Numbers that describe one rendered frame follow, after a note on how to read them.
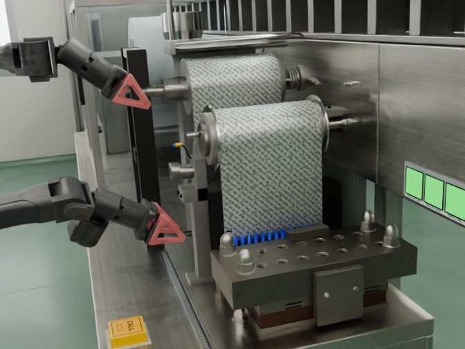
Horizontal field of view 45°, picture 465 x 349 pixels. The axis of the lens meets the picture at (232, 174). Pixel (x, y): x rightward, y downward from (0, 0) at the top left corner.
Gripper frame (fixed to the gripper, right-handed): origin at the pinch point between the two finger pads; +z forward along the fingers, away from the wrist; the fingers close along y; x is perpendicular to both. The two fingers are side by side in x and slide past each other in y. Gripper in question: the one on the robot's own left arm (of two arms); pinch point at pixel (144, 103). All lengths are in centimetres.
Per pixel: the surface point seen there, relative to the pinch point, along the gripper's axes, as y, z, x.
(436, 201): 38, 46, 15
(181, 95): -20.2, 10.1, 6.9
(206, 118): 4.0, 12.1, 4.9
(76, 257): -248, 63, -114
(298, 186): 7.7, 37.7, 4.1
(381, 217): -7, 72, 11
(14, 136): -551, -7, -117
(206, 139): 5.3, 14.4, 1.1
